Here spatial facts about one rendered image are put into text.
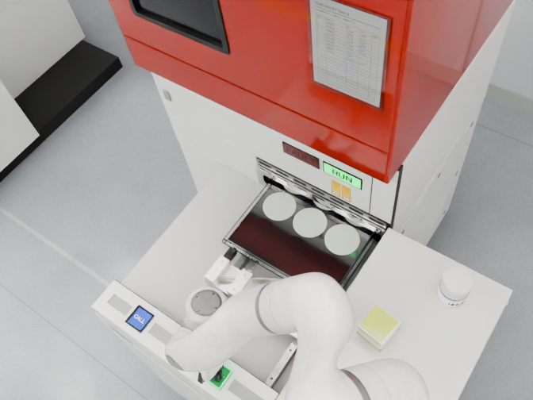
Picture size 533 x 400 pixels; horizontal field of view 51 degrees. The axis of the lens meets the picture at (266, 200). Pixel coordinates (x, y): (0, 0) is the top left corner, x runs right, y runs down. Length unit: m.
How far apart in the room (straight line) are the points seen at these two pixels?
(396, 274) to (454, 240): 1.21
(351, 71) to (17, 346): 2.11
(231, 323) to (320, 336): 0.26
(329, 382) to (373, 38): 0.57
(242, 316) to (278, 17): 0.56
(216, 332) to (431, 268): 0.68
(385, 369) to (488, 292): 0.72
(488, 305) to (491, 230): 1.27
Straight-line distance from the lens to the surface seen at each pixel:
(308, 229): 1.62
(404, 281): 1.48
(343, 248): 1.59
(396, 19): 0.96
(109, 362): 2.59
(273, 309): 0.90
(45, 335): 2.75
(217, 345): 1.05
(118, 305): 1.56
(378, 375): 0.82
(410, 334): 1.43
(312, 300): 0.83
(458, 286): 1.39
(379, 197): 1.46
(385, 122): 1.14
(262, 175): 1.72
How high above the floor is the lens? 2.31
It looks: 57 degrees down
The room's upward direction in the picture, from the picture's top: 11 degrees counter-clockwise
